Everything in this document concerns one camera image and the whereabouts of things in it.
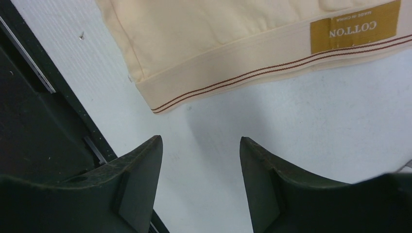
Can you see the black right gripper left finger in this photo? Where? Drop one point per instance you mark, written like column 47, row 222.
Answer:
column 117, row 197

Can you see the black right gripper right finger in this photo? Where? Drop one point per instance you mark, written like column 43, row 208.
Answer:
column 284, row 198

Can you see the cream beige underwear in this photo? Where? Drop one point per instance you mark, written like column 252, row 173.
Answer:
column 177, row 51

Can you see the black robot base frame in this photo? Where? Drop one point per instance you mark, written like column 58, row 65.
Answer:
column 46, row 135

